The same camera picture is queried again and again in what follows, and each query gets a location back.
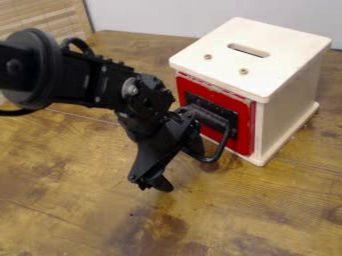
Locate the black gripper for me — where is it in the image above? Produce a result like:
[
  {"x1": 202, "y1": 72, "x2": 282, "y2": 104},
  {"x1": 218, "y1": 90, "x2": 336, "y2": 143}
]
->
[{"x1": 115, "y1": 74, "x2": 205, "y2": 192}]

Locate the black metal drawer handle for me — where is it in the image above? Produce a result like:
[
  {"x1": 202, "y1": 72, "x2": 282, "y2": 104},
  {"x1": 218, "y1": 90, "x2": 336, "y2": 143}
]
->
[{"x1": 179, "y1": 103, "x2": 238, "y2": 163}]

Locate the white wooden box cabinet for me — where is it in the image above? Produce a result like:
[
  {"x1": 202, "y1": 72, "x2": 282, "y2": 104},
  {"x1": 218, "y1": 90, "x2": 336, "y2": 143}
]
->
[{"x1": 169, "y1": 17, "x2": 332, "y2": 166}]

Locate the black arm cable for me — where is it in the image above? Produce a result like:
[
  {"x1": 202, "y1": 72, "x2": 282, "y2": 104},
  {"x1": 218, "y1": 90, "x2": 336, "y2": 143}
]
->
[{"x1": 59, "y1": 36, "x2": 97, "y2": 57}]

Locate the red drawer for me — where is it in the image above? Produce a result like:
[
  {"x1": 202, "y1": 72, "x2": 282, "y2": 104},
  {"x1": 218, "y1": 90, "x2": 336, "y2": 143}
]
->
[{"x1": 177, "y1": 72, "x2": 257, "y2": 156}]

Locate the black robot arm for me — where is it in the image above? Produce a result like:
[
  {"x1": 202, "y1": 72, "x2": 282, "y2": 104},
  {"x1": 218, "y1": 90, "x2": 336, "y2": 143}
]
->
[{"x1": 0, "y1": 28, "x2": 201, "y2": 192}]

